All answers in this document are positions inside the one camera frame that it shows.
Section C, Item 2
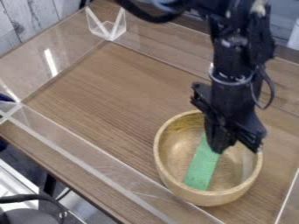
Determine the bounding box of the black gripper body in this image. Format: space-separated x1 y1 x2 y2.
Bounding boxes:
191 82 267 135

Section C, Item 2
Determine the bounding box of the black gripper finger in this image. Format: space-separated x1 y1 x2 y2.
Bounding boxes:
236 129 265 153
204 114 237 154

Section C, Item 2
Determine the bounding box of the green rectangular block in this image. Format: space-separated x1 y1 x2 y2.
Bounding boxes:
183 134 220 191

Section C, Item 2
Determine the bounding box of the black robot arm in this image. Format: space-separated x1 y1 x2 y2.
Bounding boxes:
115 0 276 154

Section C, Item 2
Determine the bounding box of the brown wooden bowl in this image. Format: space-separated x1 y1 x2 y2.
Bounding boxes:
153 110 263 207

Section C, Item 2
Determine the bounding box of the black table leg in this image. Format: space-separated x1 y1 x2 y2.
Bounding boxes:
43 174 57 196

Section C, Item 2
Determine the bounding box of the clear acrylic corner bracket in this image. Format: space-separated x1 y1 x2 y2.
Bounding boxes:
85 7 127 41

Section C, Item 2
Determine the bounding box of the clear acrylic front wall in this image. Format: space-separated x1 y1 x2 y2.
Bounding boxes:
0 93 224 224

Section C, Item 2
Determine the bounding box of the black metal bracket with screw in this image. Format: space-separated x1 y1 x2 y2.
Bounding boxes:
38 200 87 224

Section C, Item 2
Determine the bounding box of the black cable bottom left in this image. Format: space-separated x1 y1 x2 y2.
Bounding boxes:
0 193 65 224

